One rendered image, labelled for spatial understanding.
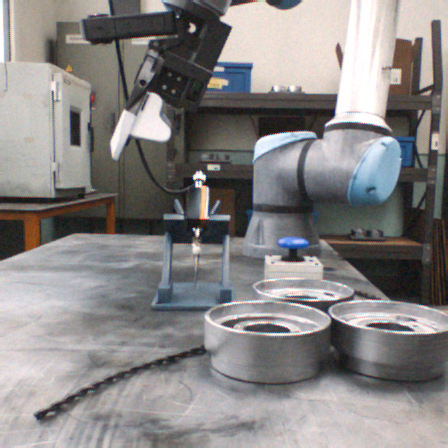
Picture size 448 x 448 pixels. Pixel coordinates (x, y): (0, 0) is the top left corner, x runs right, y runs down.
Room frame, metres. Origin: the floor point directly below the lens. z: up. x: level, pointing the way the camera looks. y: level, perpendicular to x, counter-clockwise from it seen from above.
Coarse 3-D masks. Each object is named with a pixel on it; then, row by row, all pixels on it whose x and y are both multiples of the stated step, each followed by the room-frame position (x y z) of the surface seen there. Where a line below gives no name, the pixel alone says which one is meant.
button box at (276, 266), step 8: (272, 256) 0.74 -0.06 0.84; (280, 256) 0.74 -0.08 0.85; (304, 256) 0.74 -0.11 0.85; (312, 256) 0.74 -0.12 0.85; (272, 264) 0.68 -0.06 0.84; (280, 264) 0.68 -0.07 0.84; (288, 264) 0.68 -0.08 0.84; (296, 264) 0.68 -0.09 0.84; (304, 264) 0.68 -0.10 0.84; (312, 264) 0.68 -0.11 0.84; (320, 264) 0.68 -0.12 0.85; (264, 272) 0.75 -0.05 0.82; (272, 272) 0.68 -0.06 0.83; (280, 272) 0.68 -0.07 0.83; (288, 272) 0.68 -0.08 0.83; (296, 272) 0.68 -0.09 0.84; (304, 272) 0.68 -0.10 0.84; (312, 272) 0.68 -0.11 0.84; (320, 272) 0.68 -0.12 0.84
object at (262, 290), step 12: (252, 288) 0.56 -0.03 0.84; (264, 288) 0.59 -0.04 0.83; (276, 288) 0.60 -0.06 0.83; (288, 288) 0.61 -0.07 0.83; (300, 288) 0.61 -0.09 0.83; (312, 288) 0.60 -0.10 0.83; (324, 288) 0.60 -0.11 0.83; (336, 288) 0.59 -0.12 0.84; (348, 288) 0.56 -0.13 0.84; (276, 300) 0.52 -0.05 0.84; (288, 300) 0.51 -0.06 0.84; (300, 300) 0.51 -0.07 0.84; (312, 300) 0.51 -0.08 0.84; (324, 300) 0.51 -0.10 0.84; (336, 300) 0.51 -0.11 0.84; (348, 300) 0.53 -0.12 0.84; (324, 312) 0.51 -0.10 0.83
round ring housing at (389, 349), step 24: (336, 312) 0.49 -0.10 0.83; (360, 312) 0.51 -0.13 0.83; (384, 312) 0.51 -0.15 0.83; (408, 312) 0.50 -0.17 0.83; (432, 312) 0.48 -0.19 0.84; (336, 336) 0.44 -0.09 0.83; (360, 336) 0.42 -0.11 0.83; (384, 336) 0.41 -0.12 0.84; (408, 336) 0.41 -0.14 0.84; (432, 336) 0.41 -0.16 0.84; (336, 360) 0.45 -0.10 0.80; (360, 360) 0.43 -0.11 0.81; (384, 360) 0.41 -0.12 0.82; (408, 360) 0.41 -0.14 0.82; (432, 360) 0.41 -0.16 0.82
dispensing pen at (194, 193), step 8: (200, 176) 0.72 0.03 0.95; (200, 184) 0.71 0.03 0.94; (192, 192) 0.69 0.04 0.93; (200, 192) 0.69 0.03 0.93; (192, 200) 0.68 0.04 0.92; (200, 200) 0.68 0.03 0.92; (192, 208) 0.67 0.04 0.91; (200, 208) 0.67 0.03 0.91; (192, 216) 0.67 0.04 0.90; (192, 224) 0.68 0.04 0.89; (200, 224) 0.68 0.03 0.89; (192, 232) 0.67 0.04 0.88; (200, 232) 0.67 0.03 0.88; (192, 240) 0.67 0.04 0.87; (200, 240) 0.67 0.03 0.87; (192, 248) 0.66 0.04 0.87; (200, 248) 0.66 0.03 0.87
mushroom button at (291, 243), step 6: (282, 240) 0.70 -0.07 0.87; (288, 240) 0.70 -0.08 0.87; (294, 240) 0.70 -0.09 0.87; (300, 240) 0.70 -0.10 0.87; (306, 240) 0.71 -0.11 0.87; (282, 246) 0.70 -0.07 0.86; (288, 246) 0.69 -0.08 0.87; (294, 246) 0.69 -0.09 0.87; (300, 246) 0.69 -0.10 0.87; (306, 246) 0.70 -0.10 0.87; (288, 252) 0.71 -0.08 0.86; (294, 252) 0.71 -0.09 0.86
